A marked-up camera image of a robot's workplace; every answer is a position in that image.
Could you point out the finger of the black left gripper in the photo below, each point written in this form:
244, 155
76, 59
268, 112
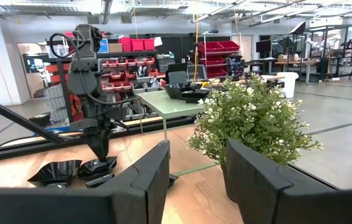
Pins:
105, 140
93, 138

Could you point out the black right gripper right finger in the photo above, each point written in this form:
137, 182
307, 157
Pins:
263, 196

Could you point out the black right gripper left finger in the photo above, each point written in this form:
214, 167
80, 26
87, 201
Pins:
144, 193

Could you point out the black deep square mini plate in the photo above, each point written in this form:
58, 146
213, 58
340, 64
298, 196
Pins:
91, 169

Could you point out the black small square mini plate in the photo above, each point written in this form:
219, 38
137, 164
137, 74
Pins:
196, 91
173, 181

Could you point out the black leaf-shaped mini plate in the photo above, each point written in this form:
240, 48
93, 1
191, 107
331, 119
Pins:
101, 182

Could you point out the black wavy square mini plate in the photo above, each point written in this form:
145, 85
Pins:
54, 174

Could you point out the blue sign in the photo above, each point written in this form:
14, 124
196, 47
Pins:
103, 45

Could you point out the brown cardboard box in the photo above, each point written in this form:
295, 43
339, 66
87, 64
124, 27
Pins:
115, 47

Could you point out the red plastic storage bin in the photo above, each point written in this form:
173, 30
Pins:
126, 44
148, 44
137, 45

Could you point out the mint green perforated side table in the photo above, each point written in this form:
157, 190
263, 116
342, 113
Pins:
169, 107

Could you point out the green potted plant black pot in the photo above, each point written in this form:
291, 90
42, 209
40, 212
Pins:
250, 118

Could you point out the white trash can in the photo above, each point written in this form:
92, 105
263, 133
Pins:
288, 84

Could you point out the wooden top workbench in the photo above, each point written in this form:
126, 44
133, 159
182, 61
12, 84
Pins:
297, 62

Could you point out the black computer monitor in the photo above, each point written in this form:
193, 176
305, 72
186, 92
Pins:
263, 46

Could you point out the black studio softbox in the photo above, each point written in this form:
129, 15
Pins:
298, 28

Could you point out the black metal frame cell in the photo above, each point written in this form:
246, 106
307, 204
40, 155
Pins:
331, 28

